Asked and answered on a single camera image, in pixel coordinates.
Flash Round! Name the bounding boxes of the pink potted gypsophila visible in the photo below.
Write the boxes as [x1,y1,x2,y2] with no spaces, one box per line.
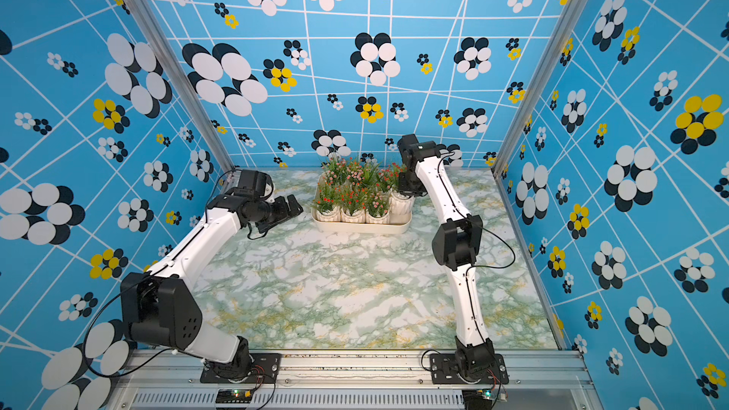
[345,159,380,188]

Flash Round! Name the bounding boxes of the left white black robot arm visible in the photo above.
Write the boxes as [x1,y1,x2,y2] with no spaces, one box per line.
[121,195,303,381]

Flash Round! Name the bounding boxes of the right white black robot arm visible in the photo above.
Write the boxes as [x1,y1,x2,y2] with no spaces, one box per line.
[398,134,497,383]

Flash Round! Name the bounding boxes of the white plastic storage box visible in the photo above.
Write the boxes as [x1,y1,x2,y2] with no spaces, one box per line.
[311,180,414,235]

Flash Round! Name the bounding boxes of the left controller board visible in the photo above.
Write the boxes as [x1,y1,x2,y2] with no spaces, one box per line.
[216,389,254,406]

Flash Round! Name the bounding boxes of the controller board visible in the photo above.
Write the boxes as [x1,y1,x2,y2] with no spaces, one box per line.
[462,390,493,410]
[216,389,254,406]

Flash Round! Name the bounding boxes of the right controller board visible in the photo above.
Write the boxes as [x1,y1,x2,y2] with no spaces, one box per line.
[462,390,493,410]

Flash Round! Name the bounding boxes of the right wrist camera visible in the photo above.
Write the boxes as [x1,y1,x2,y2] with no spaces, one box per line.
[398,134,421,165]

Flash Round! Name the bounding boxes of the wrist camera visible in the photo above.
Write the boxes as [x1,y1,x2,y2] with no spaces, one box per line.
[398,134,421,165]
[233,170,275,200]

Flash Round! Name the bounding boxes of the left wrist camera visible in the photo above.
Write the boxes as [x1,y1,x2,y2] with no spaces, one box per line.
[233,170,275,200]

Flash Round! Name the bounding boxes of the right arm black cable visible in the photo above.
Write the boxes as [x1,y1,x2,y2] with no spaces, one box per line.
[435,150,518,271]

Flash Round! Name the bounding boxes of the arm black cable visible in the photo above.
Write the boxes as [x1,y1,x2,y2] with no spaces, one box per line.
[82,168,240,380]
[435,150,518,271]

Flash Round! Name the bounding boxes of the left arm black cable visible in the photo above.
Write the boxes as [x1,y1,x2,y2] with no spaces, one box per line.
[82,168,240,380]

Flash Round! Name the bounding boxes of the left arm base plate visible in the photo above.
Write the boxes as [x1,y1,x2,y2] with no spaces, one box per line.
[199,353,283,385]

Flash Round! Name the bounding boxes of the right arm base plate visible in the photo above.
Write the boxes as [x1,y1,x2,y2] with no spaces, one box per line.
[424,352,510,386]

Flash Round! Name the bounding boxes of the aluminium front rail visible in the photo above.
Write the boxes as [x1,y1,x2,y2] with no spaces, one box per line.
[107,350,604,409]

